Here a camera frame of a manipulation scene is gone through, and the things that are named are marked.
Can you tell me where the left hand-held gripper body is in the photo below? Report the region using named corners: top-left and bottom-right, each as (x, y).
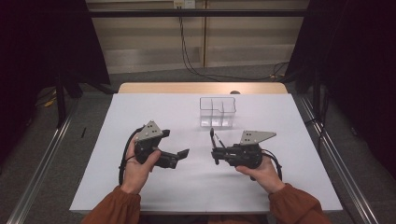
top-left (134, 119), bottom-right (182, 171)

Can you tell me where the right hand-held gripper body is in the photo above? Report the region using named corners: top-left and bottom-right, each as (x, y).
top-left (210, 130), bottom-right (277, 171)

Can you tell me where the thin black brush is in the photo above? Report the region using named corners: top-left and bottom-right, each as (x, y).
top-left (215, 133), bottom-right (227, 149)

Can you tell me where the clear acrylic organizer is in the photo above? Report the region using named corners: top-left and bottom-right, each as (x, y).
top-left (199, 96), bottom-right (237, 129)

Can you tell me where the person's right hand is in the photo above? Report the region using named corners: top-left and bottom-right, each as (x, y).
top-left (234, 154), bottom-right (286, 194)

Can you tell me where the person's left hand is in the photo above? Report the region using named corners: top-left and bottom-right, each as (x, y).
top-left (120, 134), bottom-right (163, 195)

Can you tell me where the white table mat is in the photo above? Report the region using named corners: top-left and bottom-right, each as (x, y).
top-left (68, 92), bottom-right (344, 215)

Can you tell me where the black metal stand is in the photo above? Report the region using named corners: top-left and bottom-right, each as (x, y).
top-left (312, 66), bottom-right (322, 120)
top-left (55, 73), bottom-right (68, 129)

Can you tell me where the black horizontal bar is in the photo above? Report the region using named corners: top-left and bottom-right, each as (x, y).
top-left (88, 8), bottom-right (309, 18)

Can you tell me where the black curtain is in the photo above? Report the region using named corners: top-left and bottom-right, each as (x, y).
top-left (0, 0), bottom-right (111, 169)
top-left (284, 0), bottom-right (396, 178)

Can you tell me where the left hand-held gripper cable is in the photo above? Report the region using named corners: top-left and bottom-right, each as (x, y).
top-left (118, 125), bottom-right (146, 187)

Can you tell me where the hand-held gripper cable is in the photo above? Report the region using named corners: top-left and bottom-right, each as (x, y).
top-left (118, 125), bottom-right (146, 187)
top-left (261, 148), bottom-right (284, 182)

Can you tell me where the right hand-held gripper cable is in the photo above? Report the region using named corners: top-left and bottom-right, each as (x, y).
top-left (261, 148), bottom-right (284, 182)

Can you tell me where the black wall cable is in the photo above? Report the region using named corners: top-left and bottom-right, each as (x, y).
top-left (177, 6), bottom-right (290, 82)

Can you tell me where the metal floor rail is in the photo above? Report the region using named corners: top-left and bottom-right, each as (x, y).
top-left (300, 96), bottom-right (379, 224)
top-left (6, 102), bottom-right (78, 224)

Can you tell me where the white wall socket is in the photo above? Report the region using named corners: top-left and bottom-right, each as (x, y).
top-left (173, 0), bottom-right (196, 9)

